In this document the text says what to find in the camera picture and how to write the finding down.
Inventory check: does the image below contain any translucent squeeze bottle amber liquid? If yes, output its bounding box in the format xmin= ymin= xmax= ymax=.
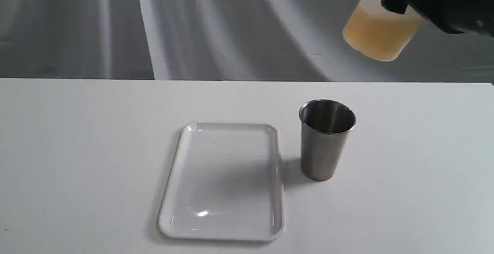
xmin=342 ymin=0 xmax=425 ymax=62

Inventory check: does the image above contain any stainless steel cup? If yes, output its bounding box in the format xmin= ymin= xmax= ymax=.
xmin=299 ymin=99 xmax=357 ymax=181

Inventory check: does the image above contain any white plastic tray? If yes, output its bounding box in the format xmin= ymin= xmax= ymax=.
xmin=158 ymin=122 xmax=286 ymax=243

